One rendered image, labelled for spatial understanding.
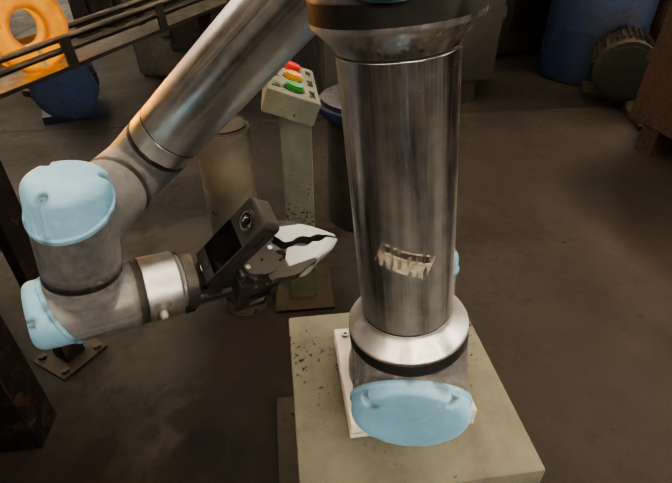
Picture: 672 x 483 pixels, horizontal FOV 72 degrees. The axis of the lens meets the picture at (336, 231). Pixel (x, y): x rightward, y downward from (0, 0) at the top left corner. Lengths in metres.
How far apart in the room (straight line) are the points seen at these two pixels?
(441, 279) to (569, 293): 1.11
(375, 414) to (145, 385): 0.81
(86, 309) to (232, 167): 0.58
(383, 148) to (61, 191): 0.28
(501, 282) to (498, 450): 0.80
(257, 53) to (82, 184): 0.19
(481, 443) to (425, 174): 0.47
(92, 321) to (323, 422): 0.35
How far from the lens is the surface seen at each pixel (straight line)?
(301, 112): 0.96
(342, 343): 0.76
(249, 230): 0.51
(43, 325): 0.54
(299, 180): 1.10
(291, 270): 0.58
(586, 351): 1.34
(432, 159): 0.33
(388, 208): 0.34
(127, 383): 1.23
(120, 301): 0.54
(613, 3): 3.28
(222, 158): 1.02
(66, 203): 0.46
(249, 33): 0.46
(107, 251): 0.50
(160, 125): 0.52
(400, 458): 0.69
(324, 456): 0.69
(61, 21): 1.11
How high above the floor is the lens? 0.90
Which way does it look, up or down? 35 degrees down
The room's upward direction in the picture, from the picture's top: straight up
